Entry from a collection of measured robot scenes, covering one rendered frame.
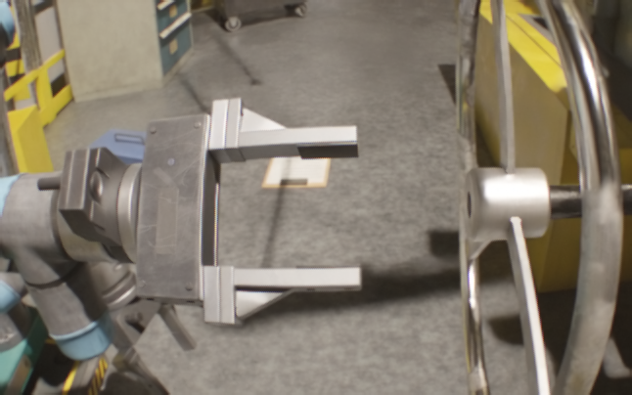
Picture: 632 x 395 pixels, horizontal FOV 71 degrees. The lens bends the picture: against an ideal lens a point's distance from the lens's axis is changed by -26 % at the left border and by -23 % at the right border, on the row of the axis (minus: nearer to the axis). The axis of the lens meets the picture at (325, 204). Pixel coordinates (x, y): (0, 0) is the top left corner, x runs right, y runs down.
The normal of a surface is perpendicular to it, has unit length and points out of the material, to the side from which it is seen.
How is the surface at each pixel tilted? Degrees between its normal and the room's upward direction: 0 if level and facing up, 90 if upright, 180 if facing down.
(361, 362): 0
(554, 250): 90
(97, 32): 90
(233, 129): 42
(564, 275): 90
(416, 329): 0
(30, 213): 53
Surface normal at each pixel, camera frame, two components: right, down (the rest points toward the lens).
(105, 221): 1.00, -0.03
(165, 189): -0.09, -0.26
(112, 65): -0.05, 0.55
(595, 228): -0.76, 0.07
